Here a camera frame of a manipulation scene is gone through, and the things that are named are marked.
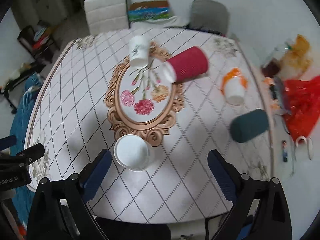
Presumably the white bamboo print paper cup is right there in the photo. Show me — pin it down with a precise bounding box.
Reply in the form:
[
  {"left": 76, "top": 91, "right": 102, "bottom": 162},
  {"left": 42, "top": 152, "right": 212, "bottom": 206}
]
[{"left": 114, "top": 134, "right": 154, "bottom": 172}]

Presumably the dark teal cup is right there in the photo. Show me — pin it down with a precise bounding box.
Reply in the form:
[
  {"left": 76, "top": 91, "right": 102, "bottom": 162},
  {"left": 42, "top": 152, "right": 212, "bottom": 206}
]
[{"left": 229, "top": 109, "right": 269, "bottom": 143}]

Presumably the orange and white paper cup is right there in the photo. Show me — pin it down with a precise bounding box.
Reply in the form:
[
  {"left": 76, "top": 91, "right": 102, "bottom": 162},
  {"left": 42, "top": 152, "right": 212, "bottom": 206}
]
[{"left": 221, "top": 68, "right": 248, "bottom": 106}]

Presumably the red ribbed paper cup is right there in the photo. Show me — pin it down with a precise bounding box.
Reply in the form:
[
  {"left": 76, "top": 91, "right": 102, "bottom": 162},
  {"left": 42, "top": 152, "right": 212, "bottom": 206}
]
[{"left": 162, "top": 46, "right": 209, "bottom": 83}]

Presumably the blue quilted blanket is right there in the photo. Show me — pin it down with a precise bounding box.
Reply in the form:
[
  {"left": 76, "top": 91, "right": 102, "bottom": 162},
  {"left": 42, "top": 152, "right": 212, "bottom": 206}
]
[{"left": 10, "top": 73, "right": 43, "bottom": 224}]

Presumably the small figurine toy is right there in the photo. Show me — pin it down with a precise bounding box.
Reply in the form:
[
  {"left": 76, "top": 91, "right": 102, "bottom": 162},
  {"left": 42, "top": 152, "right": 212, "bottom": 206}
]
[{"left": 281, "top": 140, "right": 288, "bottom": 163}]

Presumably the dark wooden chair far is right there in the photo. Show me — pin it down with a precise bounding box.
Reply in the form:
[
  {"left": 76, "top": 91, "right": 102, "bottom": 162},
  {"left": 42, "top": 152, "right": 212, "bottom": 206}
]
[{"left": 17, "top": 21, "right": 60, "bottom": 63}]

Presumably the red plastic bag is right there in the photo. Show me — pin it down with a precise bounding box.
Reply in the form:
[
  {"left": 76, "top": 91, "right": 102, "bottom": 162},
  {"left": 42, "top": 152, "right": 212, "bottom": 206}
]
[{"left": 283, "top": 76, "right": 320, "bottom": 140}]

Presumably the dark liquid bottle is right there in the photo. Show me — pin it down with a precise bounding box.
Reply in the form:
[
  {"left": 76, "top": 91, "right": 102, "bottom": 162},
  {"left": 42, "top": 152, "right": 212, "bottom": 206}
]
[{"left": 261, "top": 46, "right": 288, "bottom": 78}]

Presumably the patterned white tablecloth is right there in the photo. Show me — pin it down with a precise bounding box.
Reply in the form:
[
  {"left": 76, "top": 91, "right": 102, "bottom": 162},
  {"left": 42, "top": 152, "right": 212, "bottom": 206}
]
[{"left": 25, "top": 28, "right": 272, "bottom": 224}]

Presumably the yellow snack bag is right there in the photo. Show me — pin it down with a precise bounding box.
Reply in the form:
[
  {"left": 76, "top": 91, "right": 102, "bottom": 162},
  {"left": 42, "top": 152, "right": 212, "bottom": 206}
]
[{"left": 278, "top": 35, "right": 313, "bottom": 80}]

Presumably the white padded chair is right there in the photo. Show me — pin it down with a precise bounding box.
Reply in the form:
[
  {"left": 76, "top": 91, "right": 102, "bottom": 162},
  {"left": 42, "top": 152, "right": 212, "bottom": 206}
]
[{"left": 84, "top": 0, "right": 129, "bottom": 35}]

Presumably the cardboard box with items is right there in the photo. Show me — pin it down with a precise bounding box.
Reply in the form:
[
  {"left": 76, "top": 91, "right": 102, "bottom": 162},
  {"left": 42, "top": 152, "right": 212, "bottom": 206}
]
[{"left": 128, "top": 0, "right": 172, "bottom": 22}]

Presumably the grey padded chair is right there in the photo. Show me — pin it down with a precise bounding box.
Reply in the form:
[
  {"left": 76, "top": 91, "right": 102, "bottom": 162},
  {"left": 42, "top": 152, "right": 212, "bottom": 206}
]
[{"left": 188, "top": 0, "right": 230, "bottom": 36}]

